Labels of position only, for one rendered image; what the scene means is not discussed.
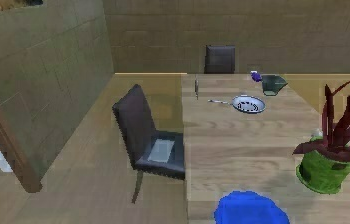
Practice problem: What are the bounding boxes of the dark grey dining chair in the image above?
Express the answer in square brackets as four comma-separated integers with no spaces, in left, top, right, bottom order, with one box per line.
[203,44,236,75]
[111,83,186,205]

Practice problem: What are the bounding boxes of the light wooden dining table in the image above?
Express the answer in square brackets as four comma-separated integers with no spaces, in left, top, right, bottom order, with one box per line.
[180,72,350,224]

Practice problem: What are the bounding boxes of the small purple bottle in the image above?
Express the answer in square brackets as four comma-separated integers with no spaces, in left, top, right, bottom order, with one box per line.
[250,70,263,83]

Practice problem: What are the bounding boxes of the dark green bowl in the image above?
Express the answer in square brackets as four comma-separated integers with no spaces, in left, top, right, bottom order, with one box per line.
[261,74,289,97]

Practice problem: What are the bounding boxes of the blue round object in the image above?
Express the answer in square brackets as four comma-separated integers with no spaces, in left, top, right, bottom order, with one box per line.
[213,190,291,224]

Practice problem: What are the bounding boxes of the red plant in green pot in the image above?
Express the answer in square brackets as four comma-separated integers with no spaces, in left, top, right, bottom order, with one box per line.
[292,75,350,195]

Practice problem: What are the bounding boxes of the brown wooden door frame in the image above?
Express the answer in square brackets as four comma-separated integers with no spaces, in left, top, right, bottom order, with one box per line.
[0,81,43,194]

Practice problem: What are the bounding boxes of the framed wall picture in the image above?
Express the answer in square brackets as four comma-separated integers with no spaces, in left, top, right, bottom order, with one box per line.
[0,0,45,14]

